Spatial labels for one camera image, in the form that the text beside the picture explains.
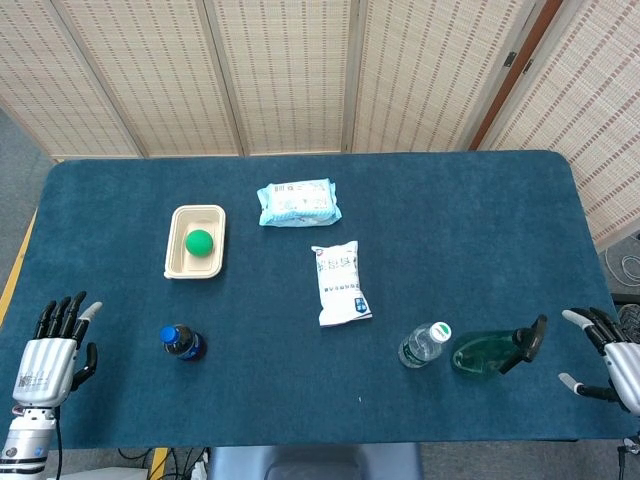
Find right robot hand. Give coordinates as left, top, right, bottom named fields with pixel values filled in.
left=558, top=307, right=640, bottom=416

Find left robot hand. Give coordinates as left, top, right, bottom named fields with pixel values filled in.
left=12, top=291, right=104, bottom=409

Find green spray bottle black trigger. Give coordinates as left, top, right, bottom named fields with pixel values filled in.
left=450, top=314, right=549, bottom=382

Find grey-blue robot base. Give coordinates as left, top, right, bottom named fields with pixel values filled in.
left=206, top=443, right=424, bottom=480

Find small Pepsi cola bottle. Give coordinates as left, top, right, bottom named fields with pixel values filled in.
left=159, top=323, right=208, bottom=363

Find clear water bottle green label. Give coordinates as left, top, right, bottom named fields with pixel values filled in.
left=397, top=321, right=453, bottom=370

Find black floor equipment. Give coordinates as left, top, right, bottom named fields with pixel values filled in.
left=610, top=292, right=640, bottom=346

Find beige plastic food container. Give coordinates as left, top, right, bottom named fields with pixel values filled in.
left=163, top=204, right=227, bottom=280

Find green ball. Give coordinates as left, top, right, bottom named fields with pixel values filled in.
left=185, top=228, right=215, bottom=259

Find blue table cloth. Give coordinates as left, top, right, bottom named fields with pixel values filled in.
left=0, top=150, right=640, bottom=450

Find white pouch with blue print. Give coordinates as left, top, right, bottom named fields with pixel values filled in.
left=310, top=240, right=373, bottom=329

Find light blue wet wipes pack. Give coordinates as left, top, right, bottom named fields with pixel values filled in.
left=256, top=180, right=343, bottom=228

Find beige woven folding screen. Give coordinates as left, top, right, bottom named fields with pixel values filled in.
left=0, top=0, right=640, bottom=251

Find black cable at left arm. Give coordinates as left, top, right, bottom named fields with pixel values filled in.
left=53, top=407, right=65, bottom=480

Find white coiled floor cable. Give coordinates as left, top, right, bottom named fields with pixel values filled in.
left=604, top=244, right=640, bottom=289

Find black floor cables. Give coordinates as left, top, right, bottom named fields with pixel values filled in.
left=117, top=447, right=209, bottom=480

